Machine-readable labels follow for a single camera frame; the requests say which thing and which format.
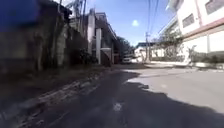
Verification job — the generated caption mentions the utility pole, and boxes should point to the utility pole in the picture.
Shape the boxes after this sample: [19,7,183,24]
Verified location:
[144,31,151,63]

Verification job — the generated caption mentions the dirt verge with rubble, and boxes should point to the dirt verge with rubble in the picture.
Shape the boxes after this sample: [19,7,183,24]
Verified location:
[0,65,111,128]

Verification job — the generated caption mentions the white car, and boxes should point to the white car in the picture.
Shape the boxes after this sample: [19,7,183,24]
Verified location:
[121,54,134,65]

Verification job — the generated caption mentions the overhead wires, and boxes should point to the overhead wires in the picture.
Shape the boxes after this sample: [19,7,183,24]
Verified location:
[145,0,161,38]

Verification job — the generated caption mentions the green hedge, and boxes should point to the green hedge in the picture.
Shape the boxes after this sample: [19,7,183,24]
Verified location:
[190,50,224,65]

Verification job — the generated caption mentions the low white wall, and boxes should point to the low white wall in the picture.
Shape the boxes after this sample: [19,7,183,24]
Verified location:
[146,59,224,70]

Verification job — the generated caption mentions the white building with brown band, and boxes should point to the white building with brown band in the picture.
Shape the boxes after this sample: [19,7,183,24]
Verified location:
[157,0,224,64]

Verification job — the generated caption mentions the tree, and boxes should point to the tree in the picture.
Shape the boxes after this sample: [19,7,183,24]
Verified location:
[116,35,134,59]

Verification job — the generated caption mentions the grey asphalt road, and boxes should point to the grey asphalt road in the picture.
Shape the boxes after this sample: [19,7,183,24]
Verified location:
[19,63,224,128]

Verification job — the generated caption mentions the white building with blue roof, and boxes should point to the white building with blue roof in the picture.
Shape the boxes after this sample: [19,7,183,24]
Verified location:
[133,41,158,63]

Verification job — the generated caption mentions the grey multi-storey building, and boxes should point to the grey multi-storey building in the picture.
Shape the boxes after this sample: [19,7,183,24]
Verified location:
[68,8,122,67]

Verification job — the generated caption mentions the dark concrete wall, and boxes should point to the dark concrete wall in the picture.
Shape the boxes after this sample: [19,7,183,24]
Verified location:
[0,0,89,76]

